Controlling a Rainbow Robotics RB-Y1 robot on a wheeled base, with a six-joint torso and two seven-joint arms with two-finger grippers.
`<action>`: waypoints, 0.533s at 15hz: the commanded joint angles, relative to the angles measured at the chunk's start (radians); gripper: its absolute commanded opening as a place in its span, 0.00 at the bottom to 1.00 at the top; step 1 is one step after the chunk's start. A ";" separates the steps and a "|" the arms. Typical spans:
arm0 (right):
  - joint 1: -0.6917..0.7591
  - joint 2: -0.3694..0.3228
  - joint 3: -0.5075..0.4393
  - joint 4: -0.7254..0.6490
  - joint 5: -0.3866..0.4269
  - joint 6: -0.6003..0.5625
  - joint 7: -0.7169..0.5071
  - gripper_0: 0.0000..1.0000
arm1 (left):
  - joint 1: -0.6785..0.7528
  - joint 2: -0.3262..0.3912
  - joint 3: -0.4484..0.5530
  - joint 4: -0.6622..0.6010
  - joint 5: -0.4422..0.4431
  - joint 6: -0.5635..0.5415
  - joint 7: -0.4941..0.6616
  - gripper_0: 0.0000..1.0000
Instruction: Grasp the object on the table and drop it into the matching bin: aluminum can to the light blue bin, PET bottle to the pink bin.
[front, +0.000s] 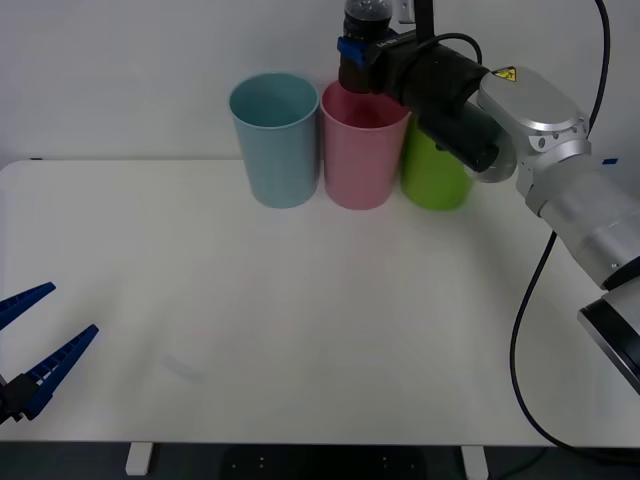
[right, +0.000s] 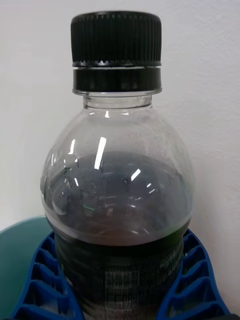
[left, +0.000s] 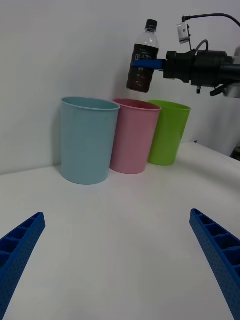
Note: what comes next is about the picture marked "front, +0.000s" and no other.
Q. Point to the green plastic bin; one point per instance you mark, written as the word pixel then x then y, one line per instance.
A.
pixel 432 175

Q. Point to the pale blue plastic bin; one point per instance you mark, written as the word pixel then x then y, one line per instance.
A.
pixel 280 160

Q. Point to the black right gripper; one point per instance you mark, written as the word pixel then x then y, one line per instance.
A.
pixel 390 65

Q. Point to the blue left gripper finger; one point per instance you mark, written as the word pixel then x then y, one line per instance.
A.
pixel 22 302
pixel 60 360

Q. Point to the pink plastic bin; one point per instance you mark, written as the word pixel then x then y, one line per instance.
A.
pixel 357 165

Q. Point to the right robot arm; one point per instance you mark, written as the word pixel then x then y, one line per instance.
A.
pixel 545 130

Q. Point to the white table leg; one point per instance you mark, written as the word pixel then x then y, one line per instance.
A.
pixel 474 462
pixel 137 459

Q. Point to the dark plastic bottle black cap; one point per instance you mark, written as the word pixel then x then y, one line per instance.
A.
pixel 362 20

